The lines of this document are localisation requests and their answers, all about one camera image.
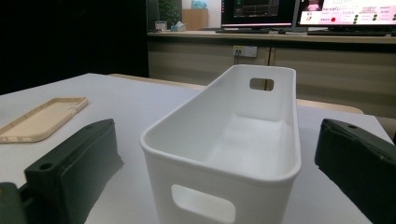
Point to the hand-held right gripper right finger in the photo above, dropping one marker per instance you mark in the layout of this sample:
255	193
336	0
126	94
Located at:
358	161

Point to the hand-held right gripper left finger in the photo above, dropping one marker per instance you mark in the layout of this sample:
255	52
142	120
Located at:
68	168

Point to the beige phone case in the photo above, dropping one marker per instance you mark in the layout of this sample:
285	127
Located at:
40	121

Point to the white plastic storage basket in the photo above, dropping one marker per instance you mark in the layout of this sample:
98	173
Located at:
249	140

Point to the black keyboard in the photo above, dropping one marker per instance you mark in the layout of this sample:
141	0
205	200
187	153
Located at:
243	31
345	33

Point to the black curtain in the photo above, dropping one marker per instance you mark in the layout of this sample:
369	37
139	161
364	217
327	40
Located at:
71	37

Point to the monitor with bright screen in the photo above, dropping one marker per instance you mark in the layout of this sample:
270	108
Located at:
345	14

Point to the black computer mouse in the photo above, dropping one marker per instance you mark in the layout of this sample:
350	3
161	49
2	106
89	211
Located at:
282	31

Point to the small white box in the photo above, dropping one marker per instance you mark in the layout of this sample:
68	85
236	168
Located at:
160	25

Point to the teal tissue box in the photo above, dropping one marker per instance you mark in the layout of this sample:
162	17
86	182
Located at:
178	27

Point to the wooden cabinet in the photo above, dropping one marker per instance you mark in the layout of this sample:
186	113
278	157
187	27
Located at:
195	19

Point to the teal bundle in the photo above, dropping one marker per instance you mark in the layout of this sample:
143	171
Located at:
198	4

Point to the white wall socket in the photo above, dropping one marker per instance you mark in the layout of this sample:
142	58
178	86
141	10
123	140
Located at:
249	51

